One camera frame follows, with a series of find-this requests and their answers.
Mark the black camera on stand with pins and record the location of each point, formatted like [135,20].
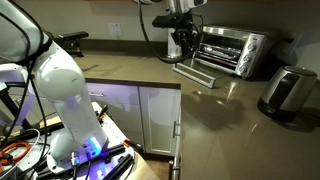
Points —
[71,40]

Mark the stainless steel electric kettle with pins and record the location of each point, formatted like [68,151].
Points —
[286,91]

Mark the glass toaster oven door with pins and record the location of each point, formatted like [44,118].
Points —
[200,71]

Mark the oven control knob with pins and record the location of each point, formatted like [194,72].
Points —
[251,47]
[242,69]
[247,58]

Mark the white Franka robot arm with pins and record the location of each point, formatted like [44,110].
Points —
[66,86]

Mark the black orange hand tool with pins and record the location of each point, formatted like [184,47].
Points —
[133,145]
[102,112]

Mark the white paper towel roll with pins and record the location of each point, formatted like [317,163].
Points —
[173,45]

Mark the white wall outlet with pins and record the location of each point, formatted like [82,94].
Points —
[115,29]

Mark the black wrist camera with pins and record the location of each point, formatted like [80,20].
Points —
[170,21]

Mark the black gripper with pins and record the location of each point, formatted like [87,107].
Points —
[185,36]

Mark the white lower cabinet door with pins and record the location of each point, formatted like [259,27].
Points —
[116,110]
[160,120]

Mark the stainless steel toaster oven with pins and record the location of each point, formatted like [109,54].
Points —
[233,50]

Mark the white stand frame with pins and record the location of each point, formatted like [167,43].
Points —
[13,71]

